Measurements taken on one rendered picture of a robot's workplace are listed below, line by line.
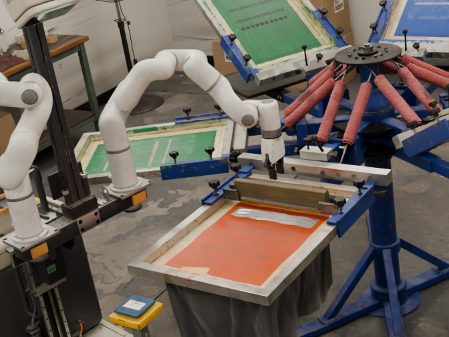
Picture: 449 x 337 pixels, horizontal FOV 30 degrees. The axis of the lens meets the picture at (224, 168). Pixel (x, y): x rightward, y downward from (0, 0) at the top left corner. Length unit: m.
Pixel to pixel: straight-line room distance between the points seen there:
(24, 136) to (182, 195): 3.08
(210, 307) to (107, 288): 1.95
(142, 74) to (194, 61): 0.19
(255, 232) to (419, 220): 2.12
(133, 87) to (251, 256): 0.74
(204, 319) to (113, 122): 0.79
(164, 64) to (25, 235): 0.77
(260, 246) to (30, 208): 0.82
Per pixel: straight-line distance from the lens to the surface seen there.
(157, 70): 3.00
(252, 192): 3.28
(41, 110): 2.85
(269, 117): 3.07
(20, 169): 2.83
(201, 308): 3.02
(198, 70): 3.01
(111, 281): 4.95
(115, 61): 8.11
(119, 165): 3.17
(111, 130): 3.11
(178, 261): 3.02
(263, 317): 2.87
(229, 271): 2.91
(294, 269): 2.80
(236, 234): 3.13
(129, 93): 3.06
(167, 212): 5.60
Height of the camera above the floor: 2.42
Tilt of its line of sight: 23 degrees down
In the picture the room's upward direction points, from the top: 10 degrees counter-clockwise
